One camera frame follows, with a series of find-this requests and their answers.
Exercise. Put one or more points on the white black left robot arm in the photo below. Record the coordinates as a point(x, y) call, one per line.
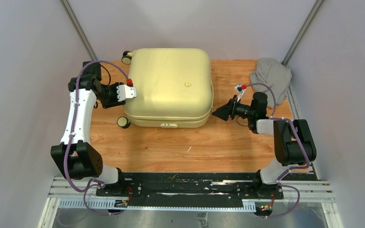
point(78, 161)

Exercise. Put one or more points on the grey crumpled cloth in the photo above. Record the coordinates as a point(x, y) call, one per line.
point(272, 78)

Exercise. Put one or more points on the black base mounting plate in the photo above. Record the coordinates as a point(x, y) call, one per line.
point(191, 189)

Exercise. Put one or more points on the cream suitcase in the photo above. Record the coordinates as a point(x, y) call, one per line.
point(173, 87)

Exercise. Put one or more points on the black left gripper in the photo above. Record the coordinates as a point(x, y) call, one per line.
point(114, 102)

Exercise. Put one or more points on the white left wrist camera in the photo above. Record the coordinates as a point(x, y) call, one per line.
point(125, 92)

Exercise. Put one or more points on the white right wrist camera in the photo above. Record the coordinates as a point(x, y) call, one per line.
point(241, 90)

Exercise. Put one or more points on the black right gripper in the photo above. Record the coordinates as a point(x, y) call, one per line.
point(229, 109)

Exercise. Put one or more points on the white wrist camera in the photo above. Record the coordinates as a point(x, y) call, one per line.
point(241, 90)
point(125, 92)

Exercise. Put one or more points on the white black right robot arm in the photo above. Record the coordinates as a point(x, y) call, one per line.
point(294, 147)

